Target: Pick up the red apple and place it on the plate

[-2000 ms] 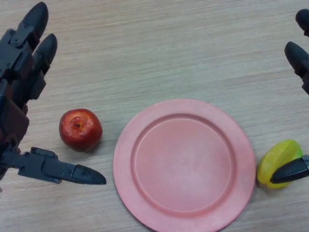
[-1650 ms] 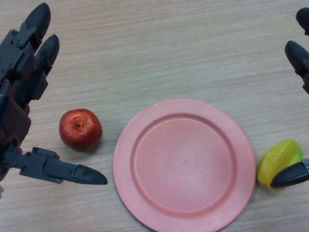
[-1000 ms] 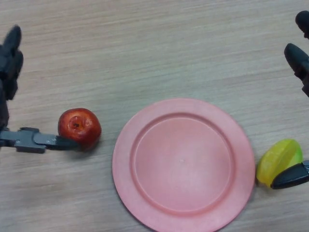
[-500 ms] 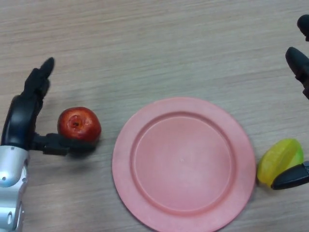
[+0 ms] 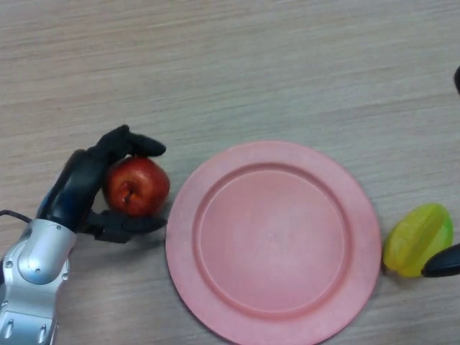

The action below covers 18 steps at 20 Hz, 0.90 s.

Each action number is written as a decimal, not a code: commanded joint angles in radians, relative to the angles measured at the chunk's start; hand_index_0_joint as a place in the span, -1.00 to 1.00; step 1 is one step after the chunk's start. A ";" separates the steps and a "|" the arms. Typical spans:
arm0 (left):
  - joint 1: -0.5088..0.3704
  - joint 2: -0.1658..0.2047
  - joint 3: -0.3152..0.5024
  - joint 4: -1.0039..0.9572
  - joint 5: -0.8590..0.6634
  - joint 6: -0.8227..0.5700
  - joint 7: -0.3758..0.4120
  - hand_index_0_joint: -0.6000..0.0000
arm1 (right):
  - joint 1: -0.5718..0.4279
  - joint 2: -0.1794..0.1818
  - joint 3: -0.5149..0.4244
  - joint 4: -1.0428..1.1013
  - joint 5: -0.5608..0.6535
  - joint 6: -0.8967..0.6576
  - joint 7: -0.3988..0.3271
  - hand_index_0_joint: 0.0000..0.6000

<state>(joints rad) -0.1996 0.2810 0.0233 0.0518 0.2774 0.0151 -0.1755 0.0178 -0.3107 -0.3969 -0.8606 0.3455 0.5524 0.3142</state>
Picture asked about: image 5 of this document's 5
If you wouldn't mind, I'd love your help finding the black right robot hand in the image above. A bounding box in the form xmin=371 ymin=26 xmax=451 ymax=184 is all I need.
xmin=422 ymin=66 xmax=460 ymax=278

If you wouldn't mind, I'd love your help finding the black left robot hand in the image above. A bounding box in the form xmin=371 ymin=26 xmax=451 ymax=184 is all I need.
xmin=37 ymin=124 xmax=169 ymax=244

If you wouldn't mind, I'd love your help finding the red apple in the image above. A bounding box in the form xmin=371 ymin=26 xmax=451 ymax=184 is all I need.
xmin=102 ymin=157 xmax=171 ymax=216

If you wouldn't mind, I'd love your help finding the pink round plate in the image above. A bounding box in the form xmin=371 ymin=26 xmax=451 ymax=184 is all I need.
xmin=165 ymin=140 xmax=382 ymax=345

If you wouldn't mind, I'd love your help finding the yellow green starfruit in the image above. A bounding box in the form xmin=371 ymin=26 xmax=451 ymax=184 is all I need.
xmin=382 ymin=203 xmax=454 ymax=278

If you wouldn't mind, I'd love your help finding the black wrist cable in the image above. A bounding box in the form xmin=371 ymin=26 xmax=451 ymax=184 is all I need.
xmin=0 ymin=210 xmax=33 ymax=223

